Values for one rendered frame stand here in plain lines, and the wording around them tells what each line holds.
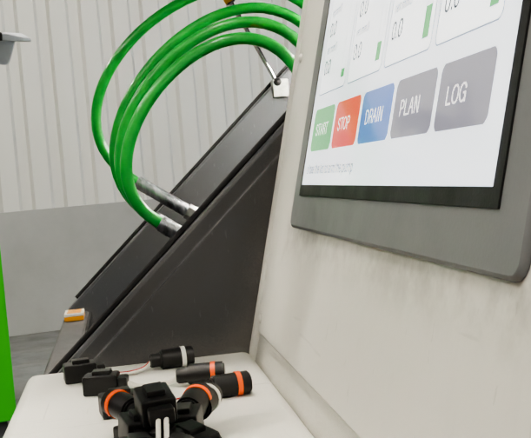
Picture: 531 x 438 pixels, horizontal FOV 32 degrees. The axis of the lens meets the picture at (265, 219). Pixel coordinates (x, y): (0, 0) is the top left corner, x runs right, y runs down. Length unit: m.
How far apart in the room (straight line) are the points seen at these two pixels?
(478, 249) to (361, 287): 0.18
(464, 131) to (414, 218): 0.07
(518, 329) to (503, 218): 0.05
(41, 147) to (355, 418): 7.24
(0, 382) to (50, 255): 3.24
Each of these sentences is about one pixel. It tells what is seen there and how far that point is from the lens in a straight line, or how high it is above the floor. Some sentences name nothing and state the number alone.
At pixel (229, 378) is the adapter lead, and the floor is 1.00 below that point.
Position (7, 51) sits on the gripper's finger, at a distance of 1.80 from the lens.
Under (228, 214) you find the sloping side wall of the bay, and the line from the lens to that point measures 0.94.
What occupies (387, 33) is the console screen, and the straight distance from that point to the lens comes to 0.59.
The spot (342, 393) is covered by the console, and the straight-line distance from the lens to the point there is 0.58.
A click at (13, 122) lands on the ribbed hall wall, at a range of 7.75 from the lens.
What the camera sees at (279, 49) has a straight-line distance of 1.06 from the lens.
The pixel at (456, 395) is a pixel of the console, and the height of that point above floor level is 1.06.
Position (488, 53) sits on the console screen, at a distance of 0.42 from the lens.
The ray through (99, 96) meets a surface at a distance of 1.28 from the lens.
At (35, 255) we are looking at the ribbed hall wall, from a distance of 7.72.
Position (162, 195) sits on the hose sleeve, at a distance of 1.27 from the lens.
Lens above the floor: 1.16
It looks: 3 degrees down
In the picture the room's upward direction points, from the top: 5 degrees counter-clockwise
